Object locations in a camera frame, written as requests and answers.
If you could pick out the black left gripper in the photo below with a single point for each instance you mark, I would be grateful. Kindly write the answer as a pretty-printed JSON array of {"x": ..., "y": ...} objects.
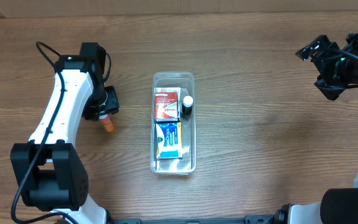
[{"x": 103, "y": 111}]

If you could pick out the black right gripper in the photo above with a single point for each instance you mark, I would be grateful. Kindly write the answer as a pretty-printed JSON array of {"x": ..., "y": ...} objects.
[{"x": 322, "y": 66}]

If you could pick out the orange tube white cap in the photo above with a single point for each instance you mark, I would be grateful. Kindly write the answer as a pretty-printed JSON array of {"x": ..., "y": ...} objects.
[{"x": 107, "y": 123}]

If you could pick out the white blue Hansaplast box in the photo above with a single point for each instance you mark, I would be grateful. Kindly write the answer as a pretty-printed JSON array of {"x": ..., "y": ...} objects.
[{"x": 169, "y": 89}]

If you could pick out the red orange lozenge box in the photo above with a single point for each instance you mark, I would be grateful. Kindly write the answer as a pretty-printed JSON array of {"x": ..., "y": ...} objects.
[{"x": 166, "y": 106}]

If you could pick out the blue yellow VapoDrops box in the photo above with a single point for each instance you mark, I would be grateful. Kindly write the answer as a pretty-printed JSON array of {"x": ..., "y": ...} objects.
[{"x": 169, "y": 144}]

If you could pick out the brown bottle white cap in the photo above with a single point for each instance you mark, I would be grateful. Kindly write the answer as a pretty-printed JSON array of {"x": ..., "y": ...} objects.
[{"x": 187, "y": 106}]

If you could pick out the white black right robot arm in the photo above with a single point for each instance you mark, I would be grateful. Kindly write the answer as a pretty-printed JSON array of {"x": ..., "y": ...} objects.
[{"x": 338, "y": 72}]

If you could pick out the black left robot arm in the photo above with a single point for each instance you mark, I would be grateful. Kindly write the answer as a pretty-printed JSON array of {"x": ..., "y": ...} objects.
[{"x": 49, "y": 172}]

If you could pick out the clear plastic container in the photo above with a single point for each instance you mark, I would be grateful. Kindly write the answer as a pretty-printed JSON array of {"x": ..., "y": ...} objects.
[{"x": 187, "y": 164}]

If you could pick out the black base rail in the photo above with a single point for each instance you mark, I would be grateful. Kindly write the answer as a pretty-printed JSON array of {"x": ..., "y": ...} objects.
[{"x": 248, "y": 219}]

